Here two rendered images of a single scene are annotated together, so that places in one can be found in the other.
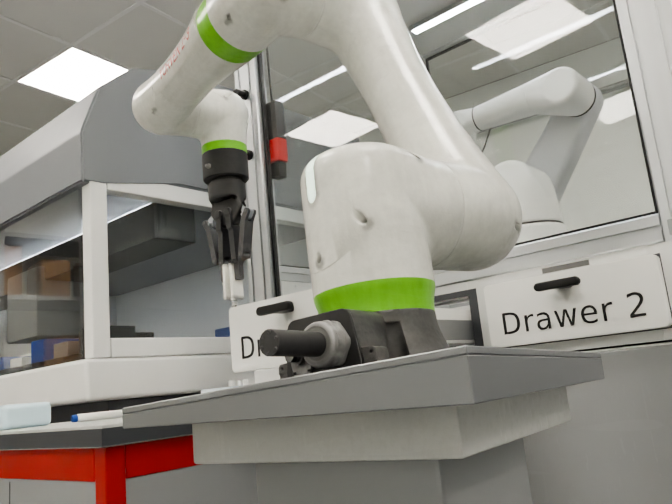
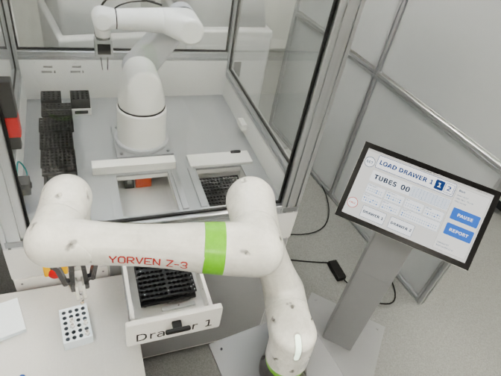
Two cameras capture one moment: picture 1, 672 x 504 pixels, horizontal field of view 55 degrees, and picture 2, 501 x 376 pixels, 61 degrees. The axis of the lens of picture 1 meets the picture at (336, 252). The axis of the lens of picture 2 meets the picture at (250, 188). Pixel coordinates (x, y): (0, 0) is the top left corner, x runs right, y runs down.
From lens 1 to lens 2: 1.58 m
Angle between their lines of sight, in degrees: 81
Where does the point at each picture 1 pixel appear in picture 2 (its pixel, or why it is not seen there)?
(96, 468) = not seen: outside the picture
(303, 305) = (186, 318)
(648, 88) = (298, 163)
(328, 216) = (301, 362)
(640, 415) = not seen: hidden behind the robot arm
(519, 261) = (222, 218)
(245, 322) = (141, 330)
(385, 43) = not seen: hidden behind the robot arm
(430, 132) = (290, 277)
